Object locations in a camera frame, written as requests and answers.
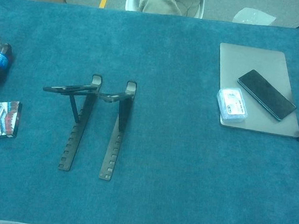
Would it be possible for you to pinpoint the black folding laptop stand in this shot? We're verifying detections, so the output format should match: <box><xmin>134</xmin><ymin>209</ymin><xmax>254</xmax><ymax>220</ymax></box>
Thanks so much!
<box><xmin>33</xmin><ymin>68</ymin><xmax>138</xmax><ymax>183</ymax></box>

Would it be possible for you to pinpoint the silver closed laptop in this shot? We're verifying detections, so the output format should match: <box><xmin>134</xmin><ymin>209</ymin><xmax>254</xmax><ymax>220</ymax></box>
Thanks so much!
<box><xmin>210</xmin><ymin>42</ymin><xmax>299</xmax><ymax>138</ymax></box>

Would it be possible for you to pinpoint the blue felt table cover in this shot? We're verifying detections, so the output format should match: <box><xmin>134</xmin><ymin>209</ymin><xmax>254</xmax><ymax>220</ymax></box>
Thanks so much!
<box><xmin>0</xmin><ymin>0</ymin><xmax>299</xmax><ymax>224</ymax></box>

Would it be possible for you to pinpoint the clear plastic card box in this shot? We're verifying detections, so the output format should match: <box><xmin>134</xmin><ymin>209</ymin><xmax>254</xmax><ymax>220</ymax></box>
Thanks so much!
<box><xmin>213</xmin><ymin>86</ymin><xmax>251</xmax><ymax>126</ymax></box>

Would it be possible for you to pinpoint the black smartphone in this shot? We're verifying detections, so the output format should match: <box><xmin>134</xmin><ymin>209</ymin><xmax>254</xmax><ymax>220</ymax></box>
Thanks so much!
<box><xmin>233</xmin><ymin>68</ymin><xmax>299</xmax><ymax>124</ymax></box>

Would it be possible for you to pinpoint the clear plastic bag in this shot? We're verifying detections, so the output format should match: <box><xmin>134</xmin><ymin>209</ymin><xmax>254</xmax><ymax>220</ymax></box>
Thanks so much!
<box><xmin>232</xmin><ymin>6</ymin><xmax>278</xmax><ymax>27</ymax></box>

